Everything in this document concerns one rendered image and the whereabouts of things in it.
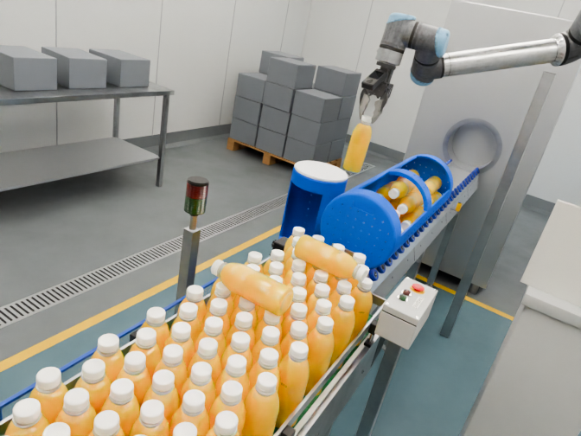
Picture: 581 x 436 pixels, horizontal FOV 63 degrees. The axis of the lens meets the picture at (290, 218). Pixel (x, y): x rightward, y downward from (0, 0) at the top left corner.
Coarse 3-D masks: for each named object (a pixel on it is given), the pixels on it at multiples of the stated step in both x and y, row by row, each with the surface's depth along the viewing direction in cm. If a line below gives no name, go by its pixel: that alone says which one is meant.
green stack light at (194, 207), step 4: (188, 200) 138; (192, 200) 137; (196, 200) 137; (200, 200) 138; (204, 200) 139; (184, 204) 140; (188, 204) 138; (192, 204) 138; (196, 204) 138; (200, 204) 138; (204, 204) 140; (184, 208) 140; (188, 208) 139; (192, 208) 139; (196, 208) 139; (200, 208) 139; (204, 208) 141; (188, 212) 139; (192, 212) 139; (196, 212) 139; (200, 212) 140; (204, 212) 141
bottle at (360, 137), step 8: (360, 128) 175; (368, 128) 175; (352, 136) 177; (360, 136) 175; (368, 136) 175; (352, 144) 177; (360, 144) 176; (368, 144) 179; (352, 152) 178; (360, 152) 177; (344, 160) 182; (352, 160) 179; (360, 160) 179; (344, 168) 181; (352, 168) 180; (360, 168) 181
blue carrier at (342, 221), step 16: (416, 160) 237; (432, 160) 233; (384, 176) 221; (416, 176) 196; (448, 176) 226; (352, 192) 165; (368, 192) 165; (448, 192) 224; (336, 208) 168; (352, 208) 165; (368, 208) 163; (384, 208) 160; (432, 208) 202; (336, 224) 170; (352, 224) 167; (368, 224) 164; (384, 224) 161; (416, 224) 182; (336, 240) 172; (352, 240) 169; (368, 240) 165; (384, 240) 162; (400, 240) 167; (368, 256) 167; (384, 256) 164
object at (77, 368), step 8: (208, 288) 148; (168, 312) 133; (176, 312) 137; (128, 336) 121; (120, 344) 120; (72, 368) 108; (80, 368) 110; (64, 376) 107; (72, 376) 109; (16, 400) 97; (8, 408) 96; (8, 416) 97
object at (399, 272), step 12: (456, 168) 345; (456, 180) 315; (468, 192) 312; (456, 204) 284; (444, 216) 259; (432, 228) 238; (420, 240) 220; (432, 240) 241; (420, 252) 221; (408, 264) 206; (396, 276) 192; (384, 288) 180
